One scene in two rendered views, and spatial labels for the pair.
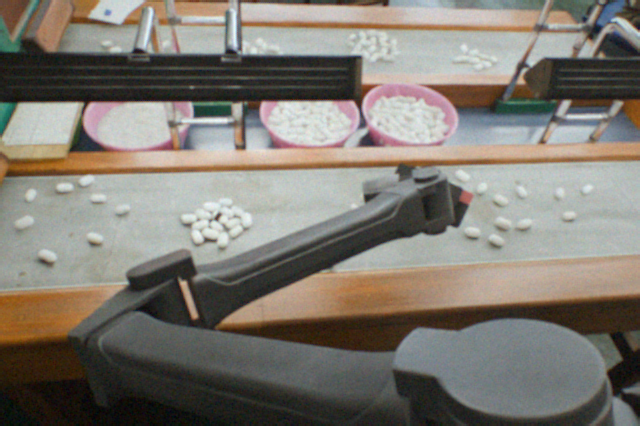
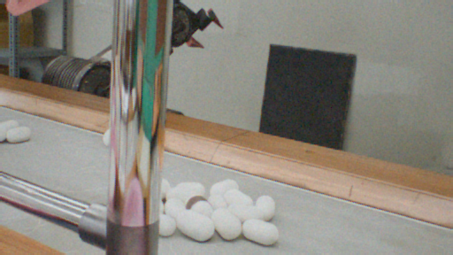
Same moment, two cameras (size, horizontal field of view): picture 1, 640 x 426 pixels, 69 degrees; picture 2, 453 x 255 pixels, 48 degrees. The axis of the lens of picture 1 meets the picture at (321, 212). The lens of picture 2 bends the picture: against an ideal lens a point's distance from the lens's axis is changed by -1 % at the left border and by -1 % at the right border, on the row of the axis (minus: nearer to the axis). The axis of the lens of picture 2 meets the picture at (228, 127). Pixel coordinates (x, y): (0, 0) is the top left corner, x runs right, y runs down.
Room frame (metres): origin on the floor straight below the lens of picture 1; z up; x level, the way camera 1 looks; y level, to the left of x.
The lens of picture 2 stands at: (0.95, 0.53, 0.94)
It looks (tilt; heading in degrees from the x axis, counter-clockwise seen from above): 14 degrees down; 222
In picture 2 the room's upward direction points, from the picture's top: 5 degrees clockwise
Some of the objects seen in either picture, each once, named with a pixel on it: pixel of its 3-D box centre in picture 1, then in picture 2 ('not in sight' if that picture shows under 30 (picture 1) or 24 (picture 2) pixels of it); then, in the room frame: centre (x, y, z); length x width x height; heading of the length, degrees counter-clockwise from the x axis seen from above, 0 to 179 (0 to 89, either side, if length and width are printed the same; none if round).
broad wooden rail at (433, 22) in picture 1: (337, 38); not in sight; (1.59, 0.03, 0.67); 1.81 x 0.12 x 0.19; 103
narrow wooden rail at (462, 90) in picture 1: (356, 93); not in sight; (1.22, -0.06, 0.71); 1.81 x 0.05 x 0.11; 103
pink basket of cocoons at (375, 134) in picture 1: (406, 124); not in sight; (1.08, -0.21, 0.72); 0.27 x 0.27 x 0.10
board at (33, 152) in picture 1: (47, 113); not in sight; (0.87, 0.71, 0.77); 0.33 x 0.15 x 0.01; 13
